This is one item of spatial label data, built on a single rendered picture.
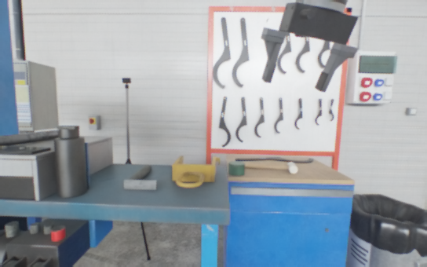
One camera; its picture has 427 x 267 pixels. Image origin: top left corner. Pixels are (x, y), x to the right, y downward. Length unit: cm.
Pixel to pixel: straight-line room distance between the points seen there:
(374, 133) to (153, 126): 249
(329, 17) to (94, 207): 70
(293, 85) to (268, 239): 161
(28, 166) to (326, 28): 79
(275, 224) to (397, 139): 206
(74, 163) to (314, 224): 124
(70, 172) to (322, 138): 235
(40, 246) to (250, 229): 102
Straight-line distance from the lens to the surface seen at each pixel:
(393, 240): 179
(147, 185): 72
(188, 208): 59
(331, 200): 142
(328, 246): 154
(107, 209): 66
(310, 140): 254
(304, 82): 249
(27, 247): 67
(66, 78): 294
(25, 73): 161
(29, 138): 95
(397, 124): 306
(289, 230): 141
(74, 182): 73
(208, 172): 76
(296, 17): 46
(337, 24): 50
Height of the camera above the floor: 132
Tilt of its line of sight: 7 degrees down
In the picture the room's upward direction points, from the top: 1 degrees clockwise
